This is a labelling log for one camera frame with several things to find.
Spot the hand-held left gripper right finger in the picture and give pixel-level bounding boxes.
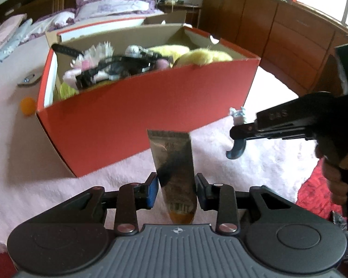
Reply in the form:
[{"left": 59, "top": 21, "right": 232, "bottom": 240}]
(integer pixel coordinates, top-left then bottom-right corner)
[{"left": 194, "top": 174, "right": 291, "bottom": 236}]

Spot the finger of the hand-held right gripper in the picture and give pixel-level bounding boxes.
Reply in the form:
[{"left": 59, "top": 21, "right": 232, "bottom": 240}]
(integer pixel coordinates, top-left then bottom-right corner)
[{"left": 226, "top": 122, "right": 259, "bottom": 160}]

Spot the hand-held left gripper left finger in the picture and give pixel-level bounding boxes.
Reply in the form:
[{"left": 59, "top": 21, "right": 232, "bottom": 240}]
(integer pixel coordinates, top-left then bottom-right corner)
[{"left": 75, "top": 173, "right": 160, "bottom": 236}]

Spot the gold cream tube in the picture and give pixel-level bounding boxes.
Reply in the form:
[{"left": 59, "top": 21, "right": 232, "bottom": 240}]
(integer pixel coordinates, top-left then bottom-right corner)
[{"left": 147, "top": 129, "right": 198, "bottom": 225}]

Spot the red cardboard shoe box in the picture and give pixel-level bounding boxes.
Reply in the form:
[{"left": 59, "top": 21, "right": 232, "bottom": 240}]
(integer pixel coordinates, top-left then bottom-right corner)
[{"left": 36, "top": 10, "right": 261, "bottom": 178}]

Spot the white grey fluffy toy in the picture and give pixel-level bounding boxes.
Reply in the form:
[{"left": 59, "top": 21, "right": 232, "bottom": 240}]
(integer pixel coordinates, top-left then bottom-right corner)
[{"left": 62, "top": 42, "right": 115, "bottom": 85}]

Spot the person's right hand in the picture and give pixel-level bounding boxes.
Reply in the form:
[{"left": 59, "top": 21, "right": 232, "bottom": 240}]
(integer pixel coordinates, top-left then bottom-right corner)
[{"left": 315, "top": 148, "right": 348, "bottom": 205}]

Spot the small white blue cloth knot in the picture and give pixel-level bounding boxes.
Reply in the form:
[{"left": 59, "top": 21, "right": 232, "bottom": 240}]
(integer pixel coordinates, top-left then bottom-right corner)
[{"left": 229, "top": 107, "right": 248, "bottom": 126}]

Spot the red blanket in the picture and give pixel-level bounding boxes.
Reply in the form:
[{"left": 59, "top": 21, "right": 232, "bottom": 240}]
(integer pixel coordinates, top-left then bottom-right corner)
[{"left": 296, "top": 159, "right": 347, "bottom": 222}]

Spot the long wooden cabinet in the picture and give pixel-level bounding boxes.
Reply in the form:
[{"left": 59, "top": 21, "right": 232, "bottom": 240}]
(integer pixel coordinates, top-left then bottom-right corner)
[{"left": 202, "top": 0, "right": 348, "bottom": 96}]

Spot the yellow plush toy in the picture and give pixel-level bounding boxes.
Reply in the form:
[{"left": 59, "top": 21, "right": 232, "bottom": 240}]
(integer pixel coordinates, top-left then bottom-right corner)
[{"left": 146, "top": 44, "right": 234, "bottom": 68}]

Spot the grey metallic comb-like object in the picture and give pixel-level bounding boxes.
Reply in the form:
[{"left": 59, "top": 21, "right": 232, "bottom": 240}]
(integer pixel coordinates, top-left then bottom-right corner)
[{"left": 331, "top": 211, "right": 348, "bottom": 232}]

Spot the bed with pink sheet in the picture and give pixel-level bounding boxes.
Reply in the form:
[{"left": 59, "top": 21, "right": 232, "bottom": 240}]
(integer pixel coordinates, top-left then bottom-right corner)
[{"left": 0, "top": 9, "right": 327, "bottom": 264}]

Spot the black toy figure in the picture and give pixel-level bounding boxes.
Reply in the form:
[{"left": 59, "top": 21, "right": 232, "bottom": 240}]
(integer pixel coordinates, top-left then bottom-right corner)
[{"left": 75, "top": 45, "right": 163, "bottom": 89}]

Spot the neon yellow cloth item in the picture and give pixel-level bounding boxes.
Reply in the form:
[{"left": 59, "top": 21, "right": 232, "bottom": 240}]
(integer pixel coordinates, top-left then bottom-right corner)
[{"left": 58, "top": 82, "right": 80, "bottom": 100}]

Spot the wooden nightstand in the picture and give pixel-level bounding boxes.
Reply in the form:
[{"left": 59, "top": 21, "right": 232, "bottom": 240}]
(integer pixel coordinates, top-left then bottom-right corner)
[{"left": 158, "top": 1, "right": 202, "bottom": 29}]

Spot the orange ball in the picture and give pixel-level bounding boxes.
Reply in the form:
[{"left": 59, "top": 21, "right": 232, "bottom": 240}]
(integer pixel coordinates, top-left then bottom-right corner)
[{"left": 20, "top": 98, "right": 36, "bottom": 117}]

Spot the black comb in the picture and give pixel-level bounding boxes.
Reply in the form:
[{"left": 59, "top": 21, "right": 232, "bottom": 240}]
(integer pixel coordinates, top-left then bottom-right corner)
[{"left": 51, "top": 43, "right": 84, "bottom": 60}]

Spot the small white device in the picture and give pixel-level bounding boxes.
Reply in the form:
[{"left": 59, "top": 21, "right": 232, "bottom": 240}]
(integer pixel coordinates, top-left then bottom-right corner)
[{"left": 17, "top": 74, "right": 42, "bottom": 87}]

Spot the white pillow purple frill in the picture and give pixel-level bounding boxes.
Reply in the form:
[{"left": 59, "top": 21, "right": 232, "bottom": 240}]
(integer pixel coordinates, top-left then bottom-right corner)
[
  {"left": 20, "top": 9, "right": 77, "bottom": 42},
  {"left": 75, "top": 0, "right": 157, "bottom": 21}
]

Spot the light blue folded blanket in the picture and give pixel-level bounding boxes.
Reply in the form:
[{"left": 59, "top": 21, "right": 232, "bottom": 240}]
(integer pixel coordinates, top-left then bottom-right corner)
[{"left": 0, "top": 19, "right": 34, "bottom": 71}]

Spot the pink folded blanket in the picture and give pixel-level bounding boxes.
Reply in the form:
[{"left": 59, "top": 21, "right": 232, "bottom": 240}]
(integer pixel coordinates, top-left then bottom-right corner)
[{"left": 0, "top": 14, "right": 28, "bottom": 55}]

